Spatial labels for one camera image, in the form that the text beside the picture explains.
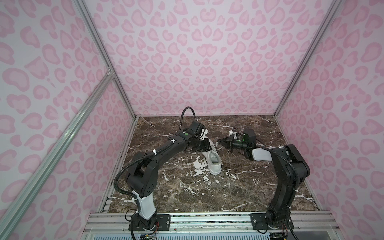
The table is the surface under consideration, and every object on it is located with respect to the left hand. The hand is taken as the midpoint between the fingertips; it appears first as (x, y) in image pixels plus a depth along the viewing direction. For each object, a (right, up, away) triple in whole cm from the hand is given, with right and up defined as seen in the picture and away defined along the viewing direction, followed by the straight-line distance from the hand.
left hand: (212, 146), depth 85 cm
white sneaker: (+2, -9, +5) cm, 11 cm away
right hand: (+5, +4, +3) cm, 7 cm away
